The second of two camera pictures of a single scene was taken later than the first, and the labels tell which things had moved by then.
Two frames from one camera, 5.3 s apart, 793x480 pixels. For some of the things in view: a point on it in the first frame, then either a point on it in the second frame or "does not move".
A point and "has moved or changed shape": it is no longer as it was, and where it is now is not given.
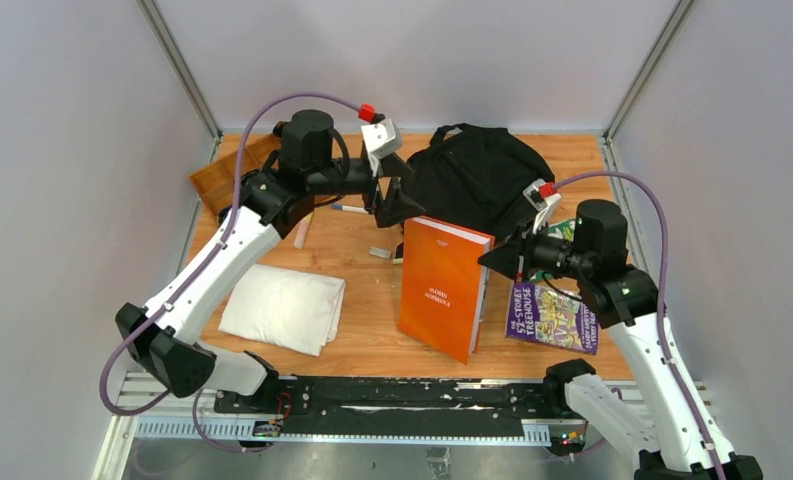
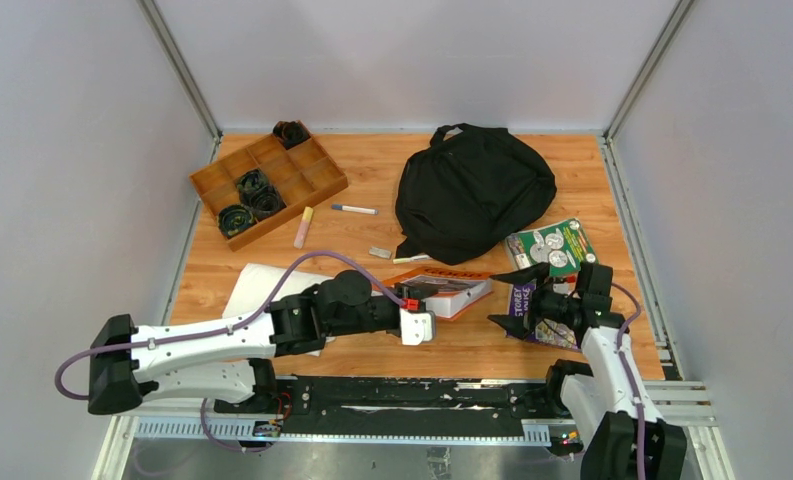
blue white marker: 349,208 does not move
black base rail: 420,405 does not move
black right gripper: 506,258 -> 526,275
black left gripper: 380,196 -> 396,312
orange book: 443,287 has moved or changed shape
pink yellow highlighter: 302,231 does not move
